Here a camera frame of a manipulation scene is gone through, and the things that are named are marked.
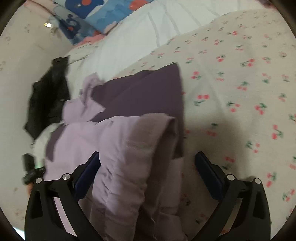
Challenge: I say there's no cherry print bed sheet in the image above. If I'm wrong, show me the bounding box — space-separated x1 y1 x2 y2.
119 9 295 238

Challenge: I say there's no black garment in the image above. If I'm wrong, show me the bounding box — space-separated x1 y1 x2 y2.
23 56 70 140

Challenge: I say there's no lilac and purple garment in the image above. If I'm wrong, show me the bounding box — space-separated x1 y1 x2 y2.
45 64 185 240

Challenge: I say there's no white striped quilt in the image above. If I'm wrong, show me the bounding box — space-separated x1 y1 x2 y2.
67 1 263 97

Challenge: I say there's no blue whale print pillow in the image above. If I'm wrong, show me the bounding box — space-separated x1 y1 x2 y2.
53 0 151 45

